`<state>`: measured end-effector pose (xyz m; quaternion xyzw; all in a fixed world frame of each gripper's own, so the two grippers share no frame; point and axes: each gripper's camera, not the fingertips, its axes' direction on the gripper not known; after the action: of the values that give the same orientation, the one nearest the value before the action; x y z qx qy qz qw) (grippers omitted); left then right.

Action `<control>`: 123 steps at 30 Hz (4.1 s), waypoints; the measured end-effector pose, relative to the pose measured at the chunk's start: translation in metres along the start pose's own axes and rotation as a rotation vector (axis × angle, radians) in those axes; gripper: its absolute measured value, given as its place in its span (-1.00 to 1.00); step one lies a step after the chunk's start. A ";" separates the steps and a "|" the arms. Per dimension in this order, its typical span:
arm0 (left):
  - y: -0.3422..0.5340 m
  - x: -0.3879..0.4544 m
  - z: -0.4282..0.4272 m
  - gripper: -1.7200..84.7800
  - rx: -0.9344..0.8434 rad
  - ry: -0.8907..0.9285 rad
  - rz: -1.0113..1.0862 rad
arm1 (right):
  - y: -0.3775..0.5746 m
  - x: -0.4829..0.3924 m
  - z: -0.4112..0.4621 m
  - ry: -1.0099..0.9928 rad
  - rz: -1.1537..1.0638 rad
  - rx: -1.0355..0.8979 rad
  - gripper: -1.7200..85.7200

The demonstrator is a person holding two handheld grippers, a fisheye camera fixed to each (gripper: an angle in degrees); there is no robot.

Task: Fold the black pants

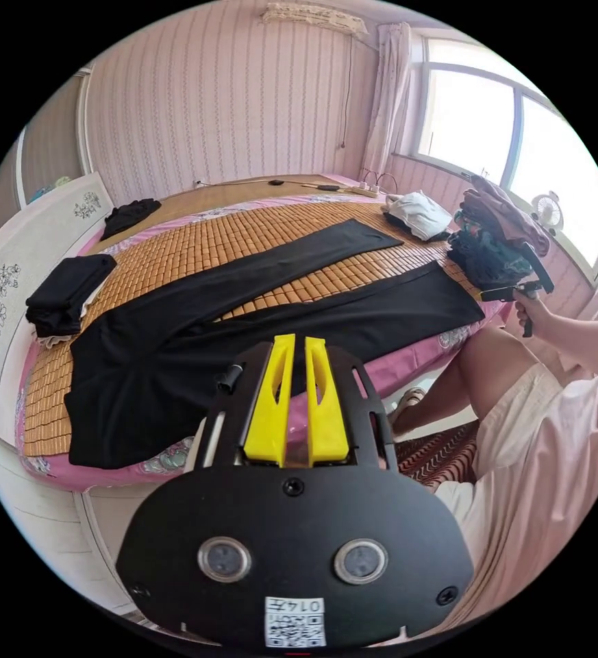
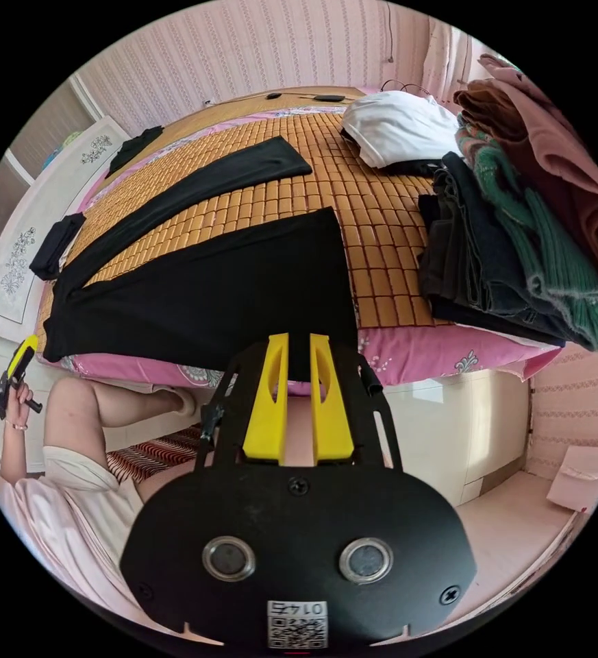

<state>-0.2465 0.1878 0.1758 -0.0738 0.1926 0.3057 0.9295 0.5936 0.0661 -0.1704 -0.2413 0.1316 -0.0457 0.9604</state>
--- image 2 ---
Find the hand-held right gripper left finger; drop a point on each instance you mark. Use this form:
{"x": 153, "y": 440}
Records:
{"x": 267, "y": 411}

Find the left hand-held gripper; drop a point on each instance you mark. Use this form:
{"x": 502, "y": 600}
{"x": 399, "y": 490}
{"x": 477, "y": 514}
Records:
{"x": 12, "y": 381}

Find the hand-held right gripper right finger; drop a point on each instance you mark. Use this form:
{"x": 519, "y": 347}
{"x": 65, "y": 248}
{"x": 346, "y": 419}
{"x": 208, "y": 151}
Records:
{"x": 332, "y": 416}

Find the black pants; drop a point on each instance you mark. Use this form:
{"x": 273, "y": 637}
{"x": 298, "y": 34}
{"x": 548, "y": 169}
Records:
{"x": 201, "y": 288}

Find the person's left forearm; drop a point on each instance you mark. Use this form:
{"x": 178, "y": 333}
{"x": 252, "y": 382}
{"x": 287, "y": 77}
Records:
{"x": 16, "y": 455}

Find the person's left hand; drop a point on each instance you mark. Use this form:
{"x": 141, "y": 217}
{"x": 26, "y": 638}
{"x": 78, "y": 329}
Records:
{"x": 18, "y": 406}

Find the folded black garment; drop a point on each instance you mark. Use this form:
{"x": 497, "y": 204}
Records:
{"x": 134, "y": 146}
{"x": 57, "y": 245}

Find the red striped rug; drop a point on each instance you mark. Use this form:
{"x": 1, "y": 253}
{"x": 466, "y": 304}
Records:
{"x": 155, "y": 452}

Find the white cupboard with flower print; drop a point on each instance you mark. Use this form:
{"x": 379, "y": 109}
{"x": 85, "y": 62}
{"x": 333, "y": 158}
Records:
{"x": 26, "y": 231}

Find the person's body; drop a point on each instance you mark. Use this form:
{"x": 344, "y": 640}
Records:
{"x": 83, "y": 504}

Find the bed with woven mat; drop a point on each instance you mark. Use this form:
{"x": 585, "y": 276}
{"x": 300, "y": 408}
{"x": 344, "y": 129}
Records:
{"x": 381, "y": 216}

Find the pile of clothes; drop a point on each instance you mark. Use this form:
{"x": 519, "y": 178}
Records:
{"x": 514, "y": 231}

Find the white garment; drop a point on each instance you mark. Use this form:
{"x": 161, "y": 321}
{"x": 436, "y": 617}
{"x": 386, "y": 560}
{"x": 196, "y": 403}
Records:
{"x": 401, "y": 126}

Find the pale curtain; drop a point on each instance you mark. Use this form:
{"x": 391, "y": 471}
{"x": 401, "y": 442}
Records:
{"x": 447, "y": 56}

